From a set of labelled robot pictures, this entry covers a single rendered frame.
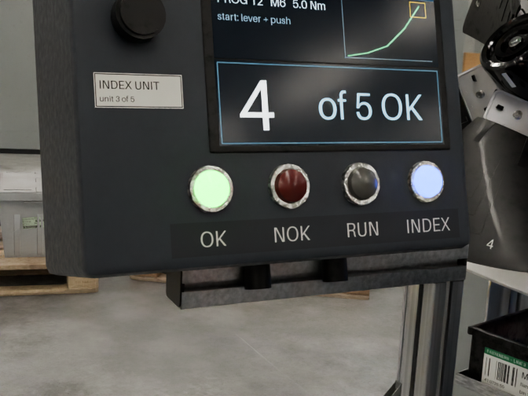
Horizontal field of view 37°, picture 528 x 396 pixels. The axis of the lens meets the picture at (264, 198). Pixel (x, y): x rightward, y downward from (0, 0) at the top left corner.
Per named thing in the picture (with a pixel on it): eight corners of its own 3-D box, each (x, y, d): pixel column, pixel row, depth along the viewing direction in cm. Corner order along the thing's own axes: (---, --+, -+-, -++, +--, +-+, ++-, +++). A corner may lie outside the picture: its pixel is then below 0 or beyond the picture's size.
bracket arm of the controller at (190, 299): (441, 269, 65) (445, 234, 65) (466, 280, 62) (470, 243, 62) (164, 296, 55) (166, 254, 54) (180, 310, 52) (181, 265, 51)
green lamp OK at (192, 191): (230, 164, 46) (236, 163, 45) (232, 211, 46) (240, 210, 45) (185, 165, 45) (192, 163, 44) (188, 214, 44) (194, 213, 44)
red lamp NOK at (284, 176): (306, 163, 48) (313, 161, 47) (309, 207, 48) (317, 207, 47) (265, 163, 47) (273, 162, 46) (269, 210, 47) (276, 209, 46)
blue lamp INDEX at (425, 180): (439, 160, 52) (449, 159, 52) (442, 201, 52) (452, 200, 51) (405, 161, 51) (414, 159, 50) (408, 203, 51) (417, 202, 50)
